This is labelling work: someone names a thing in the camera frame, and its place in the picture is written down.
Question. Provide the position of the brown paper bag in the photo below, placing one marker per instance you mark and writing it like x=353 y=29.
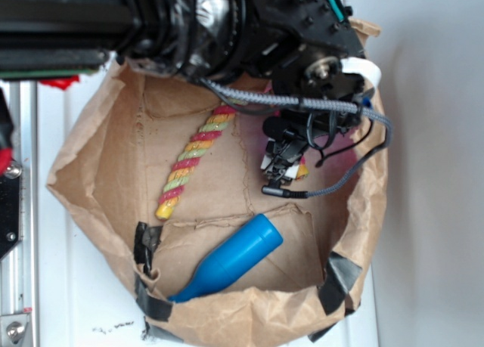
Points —
x=109 y=175

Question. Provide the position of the black metal bracket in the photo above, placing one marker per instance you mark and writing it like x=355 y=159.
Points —
x=10 y=184

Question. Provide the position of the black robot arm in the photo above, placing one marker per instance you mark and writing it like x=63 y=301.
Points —
x=205 y=42

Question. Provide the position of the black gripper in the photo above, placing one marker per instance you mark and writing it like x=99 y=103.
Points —
x=329 y=85

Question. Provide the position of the aluminium frame rail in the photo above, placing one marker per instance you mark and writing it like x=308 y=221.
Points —
x=18 y=292

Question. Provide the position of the blue plastic bottle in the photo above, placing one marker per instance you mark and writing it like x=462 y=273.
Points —
x=232 y=259

